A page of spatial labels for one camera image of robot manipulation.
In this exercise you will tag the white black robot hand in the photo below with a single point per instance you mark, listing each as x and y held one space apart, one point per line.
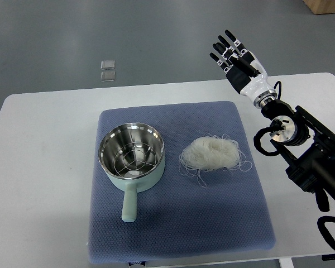
243 70

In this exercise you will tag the white vermicelli noodle bundle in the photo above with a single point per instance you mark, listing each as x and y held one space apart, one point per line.
212 153

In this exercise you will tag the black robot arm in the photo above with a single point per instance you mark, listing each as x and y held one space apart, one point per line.
303 142

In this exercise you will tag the mint green steel pot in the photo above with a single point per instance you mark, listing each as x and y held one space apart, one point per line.
133 157

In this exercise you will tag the upper metal floor plate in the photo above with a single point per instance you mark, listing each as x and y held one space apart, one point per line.
107 64

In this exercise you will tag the blue quilted mat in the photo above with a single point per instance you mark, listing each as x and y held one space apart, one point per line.
178 217

